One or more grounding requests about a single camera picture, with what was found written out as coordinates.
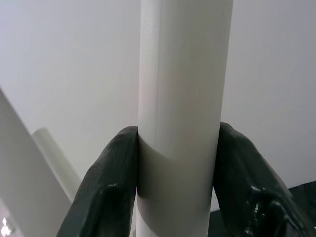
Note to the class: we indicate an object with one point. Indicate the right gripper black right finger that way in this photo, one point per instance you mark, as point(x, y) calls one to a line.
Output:
point(247, 192)

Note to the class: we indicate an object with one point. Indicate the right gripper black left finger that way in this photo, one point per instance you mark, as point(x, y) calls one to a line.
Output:
point(103, 197)

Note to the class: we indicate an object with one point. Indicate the white plastic table leg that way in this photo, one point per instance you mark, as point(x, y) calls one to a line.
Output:
point(182, 86)
point(24, 172)
point(54, 160)

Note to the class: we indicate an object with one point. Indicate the black table cloth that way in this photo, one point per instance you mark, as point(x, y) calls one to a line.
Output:
point(306, 197)

